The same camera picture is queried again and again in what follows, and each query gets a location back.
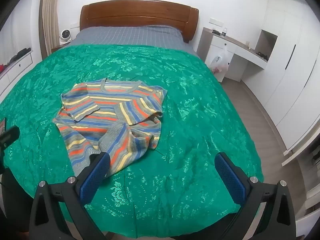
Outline small white desk fan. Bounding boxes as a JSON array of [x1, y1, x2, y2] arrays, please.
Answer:
[[59, 29, 72, 42]]

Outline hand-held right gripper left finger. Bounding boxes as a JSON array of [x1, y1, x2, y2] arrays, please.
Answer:
[[29, 152, 112, 240]]

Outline wooden nightstand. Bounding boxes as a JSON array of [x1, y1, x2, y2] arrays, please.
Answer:
[[51, 40, 75, 54]]

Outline dark folded clothes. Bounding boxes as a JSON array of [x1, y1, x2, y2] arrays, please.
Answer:
[[9, 47, 32, 64]]

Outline white desk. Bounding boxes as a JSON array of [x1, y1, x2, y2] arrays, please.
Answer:
[[196, 27, 267, 83]]

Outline white drawer cabinet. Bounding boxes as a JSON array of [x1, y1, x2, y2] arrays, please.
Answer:
[[0, 50, 34, 98]]

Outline wooden bed headboard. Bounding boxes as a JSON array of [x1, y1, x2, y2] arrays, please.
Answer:
[[79, 0, 200, 43]]

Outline white plastic bag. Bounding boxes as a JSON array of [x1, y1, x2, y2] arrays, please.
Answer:
[[209, 45, 230, 75]]

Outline striped knit sweater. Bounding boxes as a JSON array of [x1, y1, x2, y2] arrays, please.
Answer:
[[52, 78, 167, 177]]

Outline grey checked bed sheet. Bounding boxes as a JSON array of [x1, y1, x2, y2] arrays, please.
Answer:
[[65, 26, 198, 55]]

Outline white wardrobe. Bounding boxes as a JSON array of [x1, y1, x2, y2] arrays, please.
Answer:
[[241, 0, 320, 153]]

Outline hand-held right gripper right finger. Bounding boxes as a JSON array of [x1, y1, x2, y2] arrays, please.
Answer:
[[214, 152, 297, 240]]

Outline beige curtain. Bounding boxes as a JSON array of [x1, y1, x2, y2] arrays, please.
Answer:
[[39, 0, 62, 58]]

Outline green patterned blanket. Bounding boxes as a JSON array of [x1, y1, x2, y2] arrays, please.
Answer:
[[0, 44, 265, 238]]

